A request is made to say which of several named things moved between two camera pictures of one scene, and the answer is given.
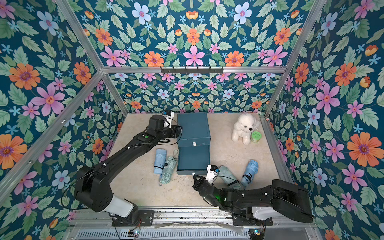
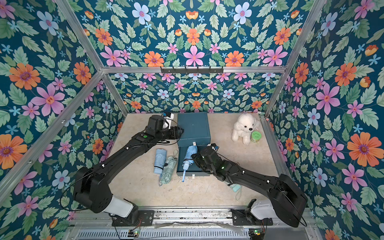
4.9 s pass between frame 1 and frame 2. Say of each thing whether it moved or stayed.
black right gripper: moved
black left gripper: stayed
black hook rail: stayed
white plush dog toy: stayed
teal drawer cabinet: stayed
